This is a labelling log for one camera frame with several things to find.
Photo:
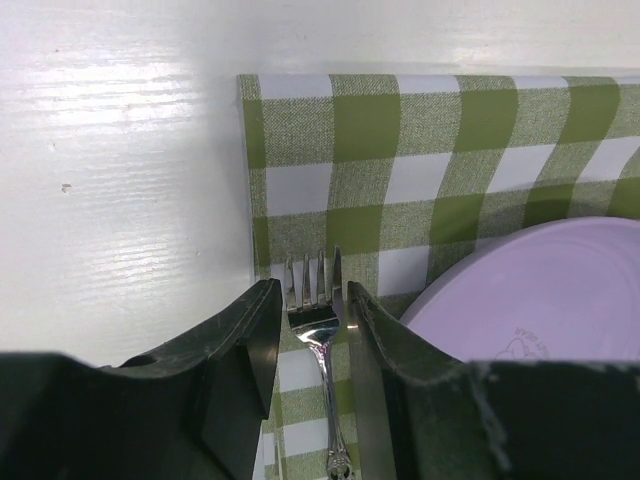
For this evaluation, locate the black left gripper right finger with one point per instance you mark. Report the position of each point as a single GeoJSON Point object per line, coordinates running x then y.
{"type": "Point", "coordinates": [422, 414]}

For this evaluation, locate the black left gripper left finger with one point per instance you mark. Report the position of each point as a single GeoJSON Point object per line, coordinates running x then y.
{"type": "Point", "coordinates": [191, 408]}

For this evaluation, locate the purple plastic plate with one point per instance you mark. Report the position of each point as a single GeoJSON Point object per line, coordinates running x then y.
{"type": "Point", "coordinates": [562, 290]}

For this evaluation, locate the silver metal fork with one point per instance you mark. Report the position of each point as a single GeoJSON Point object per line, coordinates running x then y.
{"type": "Point", "coordinates": [316, 321]}

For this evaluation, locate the green white checkered cloth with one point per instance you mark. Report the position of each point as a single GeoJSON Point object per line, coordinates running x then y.
{"type": "Point", "coordinates": [408, 175]}

